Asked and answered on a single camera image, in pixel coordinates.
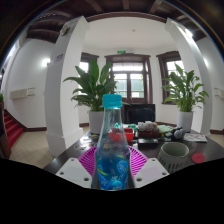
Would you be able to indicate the green exit sign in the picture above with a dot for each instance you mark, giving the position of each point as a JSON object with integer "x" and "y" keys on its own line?
{"x": 121, "y": 52}

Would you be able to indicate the red box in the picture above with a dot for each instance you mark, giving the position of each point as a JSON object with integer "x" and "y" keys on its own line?
{"x": 129, "y": 135}

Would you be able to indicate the green flat box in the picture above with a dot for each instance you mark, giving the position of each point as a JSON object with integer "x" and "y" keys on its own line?
{"x": 131, "y": 126}

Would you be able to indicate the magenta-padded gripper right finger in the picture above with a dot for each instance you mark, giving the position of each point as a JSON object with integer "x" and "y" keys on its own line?
{"x": 140, "y": 163}

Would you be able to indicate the dark wooden stand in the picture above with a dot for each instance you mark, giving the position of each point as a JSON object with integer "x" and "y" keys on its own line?
{"x": 4, "y": 140}

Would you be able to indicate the printed paper booklet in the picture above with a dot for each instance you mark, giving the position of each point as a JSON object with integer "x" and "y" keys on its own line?
{"x": 195, "y": 137}

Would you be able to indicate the red carpeted stairs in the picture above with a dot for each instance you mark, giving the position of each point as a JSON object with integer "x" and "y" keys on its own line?
{"x": 13, "y": 130}

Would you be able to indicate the potted plant in white pot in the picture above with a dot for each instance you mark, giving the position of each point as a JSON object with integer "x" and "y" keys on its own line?
{"x": 96, "y": 121}
{"x": 185, "y": 120}

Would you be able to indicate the white wall unit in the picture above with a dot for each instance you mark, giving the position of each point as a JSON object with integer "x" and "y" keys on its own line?
{"x": 21, "y": 93}
{"x": 220, "y": 92}

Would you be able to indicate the grey mug with oval pattern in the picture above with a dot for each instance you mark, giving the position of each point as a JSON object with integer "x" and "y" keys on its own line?
{"x": 173, "y": 163}

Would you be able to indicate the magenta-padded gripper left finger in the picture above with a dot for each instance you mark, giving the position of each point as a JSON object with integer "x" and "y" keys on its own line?
{"x": 85, "y": 163}

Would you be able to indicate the purple wall sign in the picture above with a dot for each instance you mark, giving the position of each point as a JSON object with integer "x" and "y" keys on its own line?
{"x": 58, "y": 58}

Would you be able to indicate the flat round red coaster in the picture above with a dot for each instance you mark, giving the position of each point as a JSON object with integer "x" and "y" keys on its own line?
{"x": 198, "y": 158}

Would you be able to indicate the green pad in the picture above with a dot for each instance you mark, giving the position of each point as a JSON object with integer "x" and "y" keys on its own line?
{"x": 164, "y": 128}

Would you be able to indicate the brown box with white items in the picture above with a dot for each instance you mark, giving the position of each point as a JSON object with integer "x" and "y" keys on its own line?
{"x": 146, "y": 128}

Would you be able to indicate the grey ball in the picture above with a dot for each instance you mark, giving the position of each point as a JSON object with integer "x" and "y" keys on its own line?
{"x": 179, "y": 133}

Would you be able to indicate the flat black device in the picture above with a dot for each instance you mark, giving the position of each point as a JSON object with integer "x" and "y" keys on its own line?
{"x": 147, "y": 141}

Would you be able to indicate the dark wooden double door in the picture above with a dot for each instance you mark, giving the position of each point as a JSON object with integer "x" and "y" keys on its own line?
{"x": 128, "y": 90}

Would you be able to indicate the clear blue-labelled drink bottle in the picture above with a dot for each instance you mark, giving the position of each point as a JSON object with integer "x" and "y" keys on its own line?
{"x": 111, "y": 150}

